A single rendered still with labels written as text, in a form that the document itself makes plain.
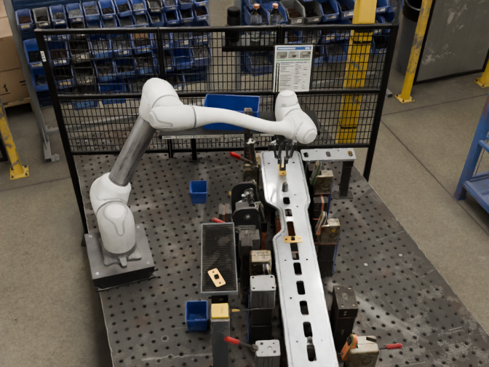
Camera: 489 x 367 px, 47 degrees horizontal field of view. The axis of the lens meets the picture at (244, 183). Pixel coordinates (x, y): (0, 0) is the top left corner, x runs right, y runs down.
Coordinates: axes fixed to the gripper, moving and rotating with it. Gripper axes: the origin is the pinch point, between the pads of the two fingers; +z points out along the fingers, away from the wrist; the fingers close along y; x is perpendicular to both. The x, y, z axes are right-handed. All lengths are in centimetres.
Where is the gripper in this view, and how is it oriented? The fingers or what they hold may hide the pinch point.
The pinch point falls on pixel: (282, 163)
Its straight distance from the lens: 282.9
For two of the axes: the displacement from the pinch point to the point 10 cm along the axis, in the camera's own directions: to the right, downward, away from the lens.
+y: 10.0, -0.3, 0.4
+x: -0.5, -6.5, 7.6
